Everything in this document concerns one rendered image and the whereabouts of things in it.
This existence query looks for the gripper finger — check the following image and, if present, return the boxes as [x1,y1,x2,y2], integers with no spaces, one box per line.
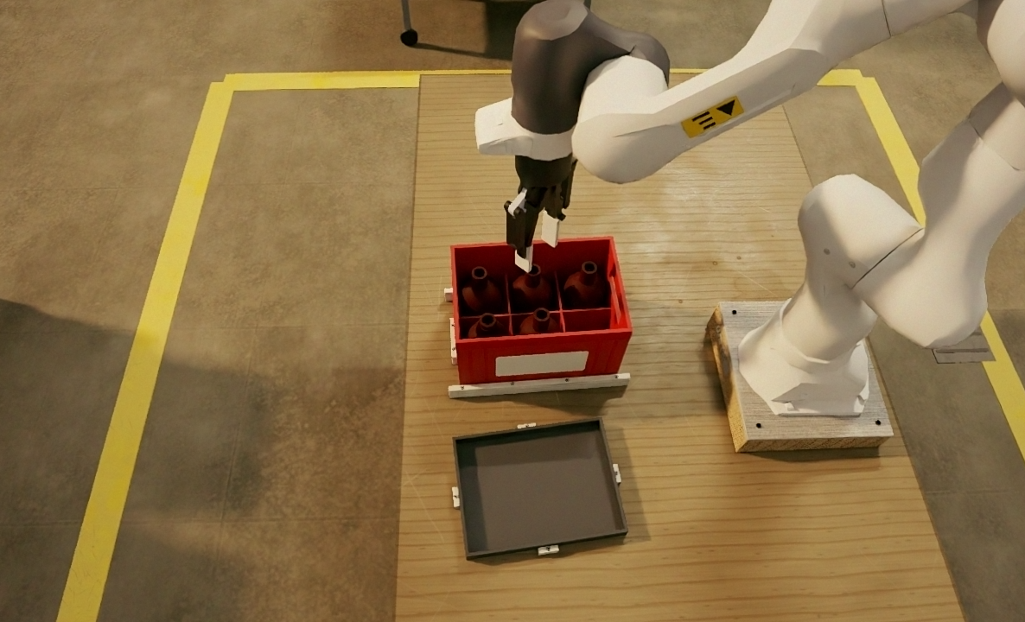
[541,157,577,247]
[504,186,550,273]

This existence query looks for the red divided crate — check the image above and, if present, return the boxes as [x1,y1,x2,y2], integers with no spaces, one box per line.
[450,236,633,385]

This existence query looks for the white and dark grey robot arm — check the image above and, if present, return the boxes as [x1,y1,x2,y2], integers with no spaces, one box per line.
[475,0,1025,416]

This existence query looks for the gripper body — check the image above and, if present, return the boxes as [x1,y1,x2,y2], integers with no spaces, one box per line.
[515,152,573,205]

